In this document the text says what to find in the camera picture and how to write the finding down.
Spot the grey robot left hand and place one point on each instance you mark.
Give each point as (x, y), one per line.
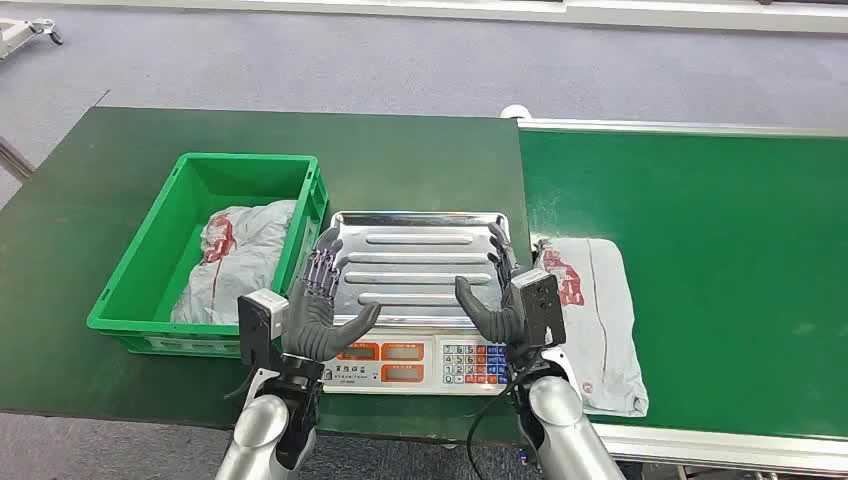
(311, 324)

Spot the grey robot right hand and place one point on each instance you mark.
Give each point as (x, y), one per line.
(493, 324)

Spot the white conveyor end roller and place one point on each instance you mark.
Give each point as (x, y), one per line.
(515, 111)

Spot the white wheeled cart frame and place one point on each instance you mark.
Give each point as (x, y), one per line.
(13, 33)

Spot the green conveyor belt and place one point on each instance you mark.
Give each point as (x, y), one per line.
(729, 265)

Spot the grey metal bar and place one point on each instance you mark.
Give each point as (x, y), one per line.
(13, 159)

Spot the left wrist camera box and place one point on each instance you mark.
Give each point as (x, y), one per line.
(255, 324)

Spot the grey plastic mailer package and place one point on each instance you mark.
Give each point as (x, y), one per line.
(252, 265)
(609, 331)

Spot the green plastic crate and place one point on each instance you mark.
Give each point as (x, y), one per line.
(152, 252)

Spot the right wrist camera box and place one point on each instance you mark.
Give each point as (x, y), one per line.
(540, 308)

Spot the white scale with steel tray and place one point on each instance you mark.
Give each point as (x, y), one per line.
(417, 265)

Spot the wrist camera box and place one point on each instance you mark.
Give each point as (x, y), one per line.
(540, 308)
(255, 324)

